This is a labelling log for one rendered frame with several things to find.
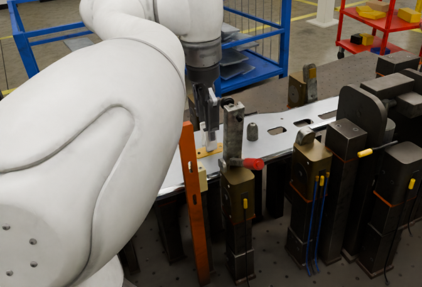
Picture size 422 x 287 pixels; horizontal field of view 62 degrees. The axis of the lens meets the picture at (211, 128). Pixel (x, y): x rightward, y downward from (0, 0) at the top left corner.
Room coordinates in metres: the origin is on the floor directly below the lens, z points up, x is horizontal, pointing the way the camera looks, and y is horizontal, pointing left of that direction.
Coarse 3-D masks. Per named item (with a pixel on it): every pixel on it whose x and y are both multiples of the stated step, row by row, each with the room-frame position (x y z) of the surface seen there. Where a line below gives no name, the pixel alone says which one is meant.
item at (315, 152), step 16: (320, 144) 0.64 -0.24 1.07; (304, 160) 0.61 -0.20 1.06; (320, 160) 0.59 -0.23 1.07; (304, 176) 0.60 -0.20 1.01; (320, 176) 0.59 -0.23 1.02; (304, 192) 0.60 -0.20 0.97; (320, 192) 0.59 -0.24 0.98; (304, 208) 0.60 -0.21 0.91; (320, 208) 0.61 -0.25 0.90; (304, 224) 0.60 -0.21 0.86; (320, 224) 0.59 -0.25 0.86; (288, 240) 0.64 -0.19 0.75; (304, 240) 0.59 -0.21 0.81; (304, 256) 0.59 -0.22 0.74; (320, 272) 0.57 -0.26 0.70
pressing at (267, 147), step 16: (336, 96) 0.99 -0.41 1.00; (272, 112) 0.92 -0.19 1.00; (288, 112) 0.91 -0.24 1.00; (304, 112) 0.90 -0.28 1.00; (320, 112) 0.89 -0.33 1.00; (272, 128) 0.83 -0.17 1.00; (288, 128) 0.82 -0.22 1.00; (320, 128) 0.81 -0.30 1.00; (256, 144) 0.76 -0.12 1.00; (272, 144) 0.75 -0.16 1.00; (288, 144) 0.75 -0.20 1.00; (176, 160) 0.72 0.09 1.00; (208, 160) 0.71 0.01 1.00; (272, 160) 0.69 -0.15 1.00; (176, 176) 0.65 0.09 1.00; (208, 176) 0.64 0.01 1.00; (160, 192) 0.60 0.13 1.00; (176, 192) 0.61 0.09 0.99
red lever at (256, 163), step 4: (232, 160) 0.59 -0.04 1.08; (236, 160) 0.58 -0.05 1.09; (240, 160) 0.56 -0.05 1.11; (244, 160) 0.54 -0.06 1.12; (248, 160) 0.53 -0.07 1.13; (252, 160) 0.51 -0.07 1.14; (256, 160) 0.51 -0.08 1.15; (260, 160) 0.51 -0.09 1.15; (232, 164) 0.59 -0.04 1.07; (236, 164) 0.57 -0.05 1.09; (240, 164) 0.56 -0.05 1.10; (244, 164) 0.53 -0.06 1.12; (248, 164) 0.52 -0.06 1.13; (252, 164) 0.50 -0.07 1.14; (256, 164) 0.50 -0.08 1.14; (260, 164) 0.50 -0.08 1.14; (248, 168) 0.52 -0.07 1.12; (252, 168) 0.50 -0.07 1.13; (256, 168) 0.50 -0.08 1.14; (260, 168) 0.50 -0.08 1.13
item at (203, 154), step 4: (220, 144) 0.77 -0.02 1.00; (200, 148) 0.76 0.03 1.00; (204, 148) 0.76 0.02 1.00; (220, 148) 0.75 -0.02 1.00; (196, 152) 0.74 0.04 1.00; (200, 152) 0.74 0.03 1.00; (204, 152) 0.74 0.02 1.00; (208, 152) 0.74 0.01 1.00; (212, 152) 0.74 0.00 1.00; (216, 152) 0.73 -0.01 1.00; (200, 156) 0.72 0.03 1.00; (204, 156) 0.72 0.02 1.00
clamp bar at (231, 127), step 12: (228, 96) 0.63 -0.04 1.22; (228, 108) 0.59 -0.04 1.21; (240, 108) 0.59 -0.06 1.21; (228, 120) 0.58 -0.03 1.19; (240, 120) 0.57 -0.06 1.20; (228, 132) 0.59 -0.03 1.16; (240, 132) 0.60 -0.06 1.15; (228, 144) 0.59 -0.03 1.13; (240, 144) 0.60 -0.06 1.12; (228, 156) 0.60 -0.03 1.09; (240, 156) 0.61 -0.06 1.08; (228, 168) 0.60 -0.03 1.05
